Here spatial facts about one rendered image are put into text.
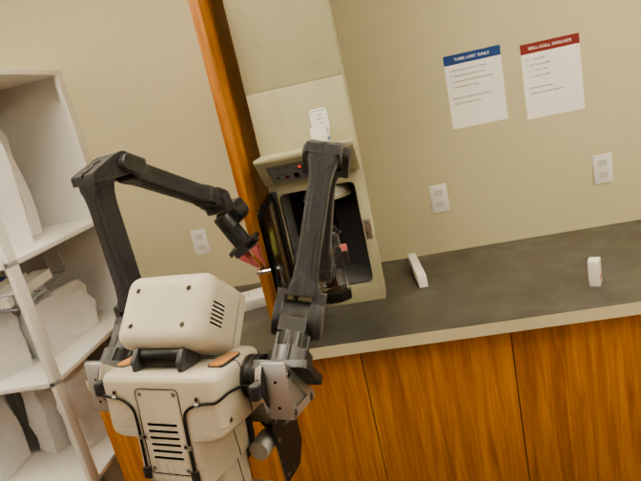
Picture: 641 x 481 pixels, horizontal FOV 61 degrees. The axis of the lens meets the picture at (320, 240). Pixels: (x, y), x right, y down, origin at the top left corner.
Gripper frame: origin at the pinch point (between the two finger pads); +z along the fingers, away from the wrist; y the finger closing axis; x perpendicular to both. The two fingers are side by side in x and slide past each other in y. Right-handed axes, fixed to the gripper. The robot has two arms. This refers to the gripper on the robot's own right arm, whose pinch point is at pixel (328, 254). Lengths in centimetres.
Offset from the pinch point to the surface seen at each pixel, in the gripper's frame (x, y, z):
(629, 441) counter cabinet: 72, -80, -9
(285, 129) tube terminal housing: -41.8, 6.6, 8.2
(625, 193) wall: 7, -113, 53
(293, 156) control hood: -32.7, 4.3, -2.2
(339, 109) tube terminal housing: -44.3, -11.8, 7.3
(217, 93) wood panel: -56, 23, -2
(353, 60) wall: -64, -19, 48
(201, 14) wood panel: -79, 22, -4
